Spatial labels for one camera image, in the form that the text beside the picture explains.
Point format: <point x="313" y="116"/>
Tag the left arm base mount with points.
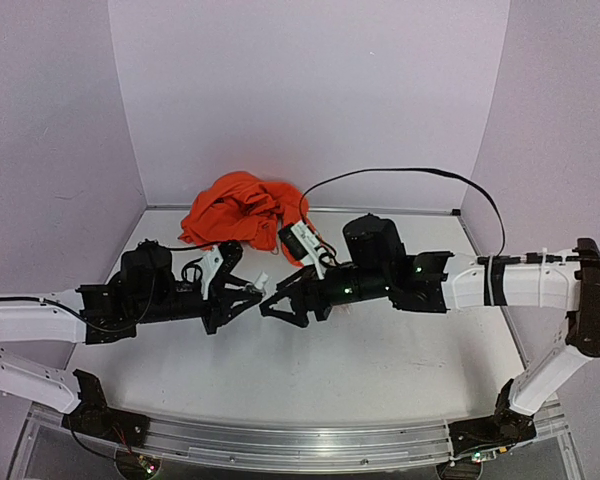
<point x="93" y="416"/>

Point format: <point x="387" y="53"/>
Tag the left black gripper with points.
<point x="222" y="302"/>

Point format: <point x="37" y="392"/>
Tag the mannequin hand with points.
<point x="344" y="309"/>

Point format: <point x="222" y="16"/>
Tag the white nail polish cap brush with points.
<point x="261" y="281"/>

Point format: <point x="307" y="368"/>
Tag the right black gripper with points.
<point x="313" y="298"/>

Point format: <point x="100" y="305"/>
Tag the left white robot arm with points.
<point x="145" y="290"/>

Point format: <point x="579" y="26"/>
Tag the orange crumpled garment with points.
<point x="240" y="206"/>

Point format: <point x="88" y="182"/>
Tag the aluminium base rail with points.
<point x="308" y="450"/>

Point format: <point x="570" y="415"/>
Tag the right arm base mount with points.
<point x="503" y="428"/>

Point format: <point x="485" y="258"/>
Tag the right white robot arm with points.
<point x="440" y="281"/>

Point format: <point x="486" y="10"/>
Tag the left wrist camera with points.
<point x="221" y="258"/>

